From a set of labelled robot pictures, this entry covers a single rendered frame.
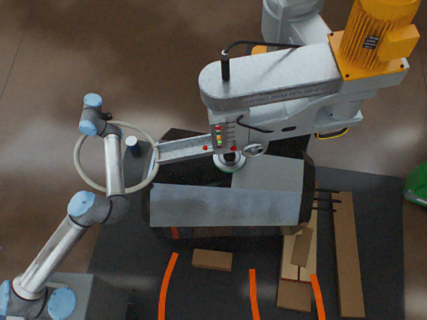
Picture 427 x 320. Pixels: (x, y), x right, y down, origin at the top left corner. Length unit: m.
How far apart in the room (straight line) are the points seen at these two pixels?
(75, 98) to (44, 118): 0.34
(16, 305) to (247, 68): 1.52
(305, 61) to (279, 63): 0.12
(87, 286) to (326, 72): 1.74
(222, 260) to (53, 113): 2.15
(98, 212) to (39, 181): 2.11
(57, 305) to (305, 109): 1.56
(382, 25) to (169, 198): 1.61
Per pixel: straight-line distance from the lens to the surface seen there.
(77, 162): 2.42
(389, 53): 1.86
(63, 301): 2.23
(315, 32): 2.45
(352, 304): 3.25
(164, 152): 2.50
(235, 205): 2.65
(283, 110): 2.19
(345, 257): 3.30
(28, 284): 2.11
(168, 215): 2.75
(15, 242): 3.78
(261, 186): 2.61
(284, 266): 3.09
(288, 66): 1.99
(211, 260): 3.15
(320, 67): 2.01
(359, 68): 2.01
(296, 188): 2.62
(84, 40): 4.64
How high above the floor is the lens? 3.21
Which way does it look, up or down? 65 degrees down
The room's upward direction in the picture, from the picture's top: 6 degrees counter-clockwise
